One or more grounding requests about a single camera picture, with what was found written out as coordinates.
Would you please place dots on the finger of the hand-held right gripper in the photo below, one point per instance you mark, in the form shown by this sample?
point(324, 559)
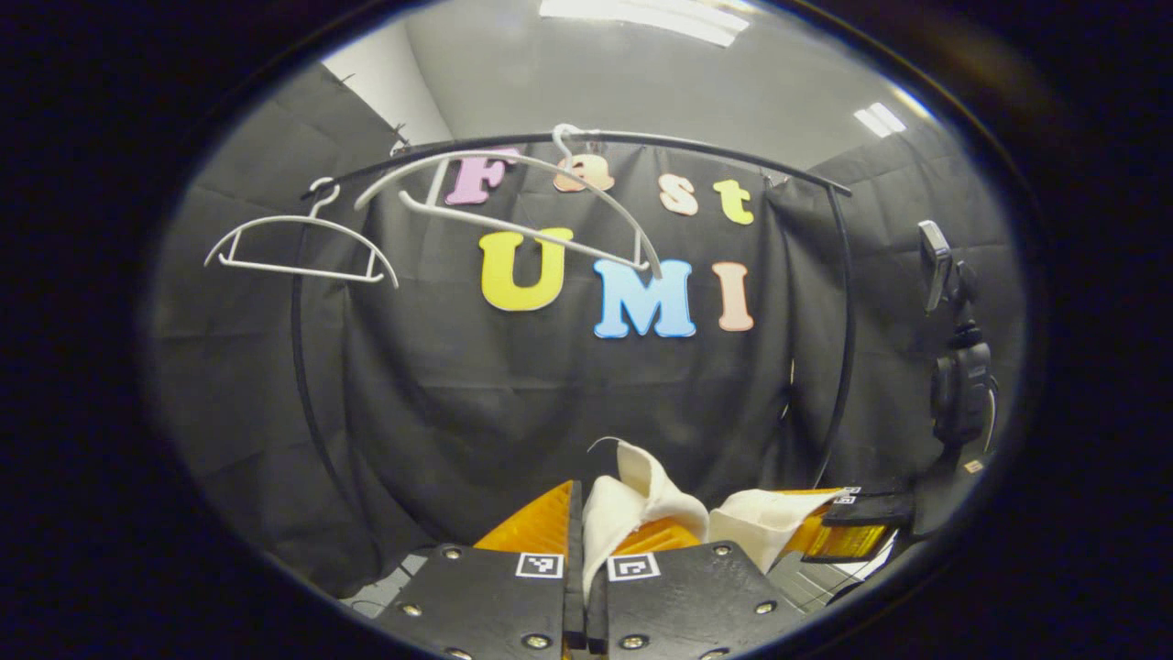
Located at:
point(871, 511)

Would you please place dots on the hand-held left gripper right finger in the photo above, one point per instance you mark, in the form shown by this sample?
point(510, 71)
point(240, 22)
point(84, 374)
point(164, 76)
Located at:
point(696, 605)

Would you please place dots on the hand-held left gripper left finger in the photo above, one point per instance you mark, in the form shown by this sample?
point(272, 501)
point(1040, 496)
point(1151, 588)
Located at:
point(486, 605)

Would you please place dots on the cream shirt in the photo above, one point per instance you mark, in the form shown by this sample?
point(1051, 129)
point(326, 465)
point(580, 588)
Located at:
point(641, 495)

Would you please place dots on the white clothes hanger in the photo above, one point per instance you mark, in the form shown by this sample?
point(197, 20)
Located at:
point(302, 271)
point(531, 238)

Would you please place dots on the black clothes rack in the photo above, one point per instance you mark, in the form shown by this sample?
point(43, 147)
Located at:
point(851, 312)

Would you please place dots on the black backdrop cloth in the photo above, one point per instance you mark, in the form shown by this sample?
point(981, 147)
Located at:
point(458, 403)

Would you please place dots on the small ceiling light panel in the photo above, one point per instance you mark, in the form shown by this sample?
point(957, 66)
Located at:
point(880, 119)

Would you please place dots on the large ceiling light panel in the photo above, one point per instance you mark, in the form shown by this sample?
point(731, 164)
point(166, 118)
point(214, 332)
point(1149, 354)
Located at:
point(651, 16)

